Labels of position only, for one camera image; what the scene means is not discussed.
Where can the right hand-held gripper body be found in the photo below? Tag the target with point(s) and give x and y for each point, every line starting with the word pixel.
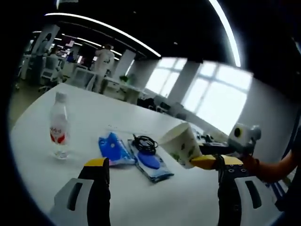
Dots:
pixel 242 139

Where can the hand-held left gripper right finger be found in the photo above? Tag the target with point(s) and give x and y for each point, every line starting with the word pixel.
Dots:
pixel 235 202

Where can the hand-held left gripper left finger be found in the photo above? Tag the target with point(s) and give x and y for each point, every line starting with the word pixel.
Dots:
pixel 94 204

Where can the white paper cup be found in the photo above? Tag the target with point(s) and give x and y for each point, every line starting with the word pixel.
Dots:
pixel 181 143

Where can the blue oval pad packet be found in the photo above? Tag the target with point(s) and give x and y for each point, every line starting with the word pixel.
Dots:
pixel 152 164

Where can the blue tissue packet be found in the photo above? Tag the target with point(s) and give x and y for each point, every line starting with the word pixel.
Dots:
pixel 115 150

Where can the clear water bottle red label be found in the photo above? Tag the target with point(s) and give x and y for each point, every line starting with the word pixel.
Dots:
pixel 60 127

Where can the person's right hand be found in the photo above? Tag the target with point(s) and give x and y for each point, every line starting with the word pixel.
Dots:
pixel 252 164

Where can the bright window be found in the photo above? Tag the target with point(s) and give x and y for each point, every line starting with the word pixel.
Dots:
pixel 164 77
pixel 221 99

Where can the person's dark shirt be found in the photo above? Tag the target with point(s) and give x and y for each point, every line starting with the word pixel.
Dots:
pixel 283 197

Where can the white table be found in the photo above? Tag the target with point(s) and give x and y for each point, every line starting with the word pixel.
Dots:
pixel 94 113

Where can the long curved ceiling light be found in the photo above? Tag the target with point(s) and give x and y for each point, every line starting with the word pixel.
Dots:
pixel 231 35
pixel 105 27

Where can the green potted plant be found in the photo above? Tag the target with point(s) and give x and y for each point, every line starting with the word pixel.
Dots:
pixel 125 78

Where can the white office chair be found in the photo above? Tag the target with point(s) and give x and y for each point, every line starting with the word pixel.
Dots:
pixel 83 78

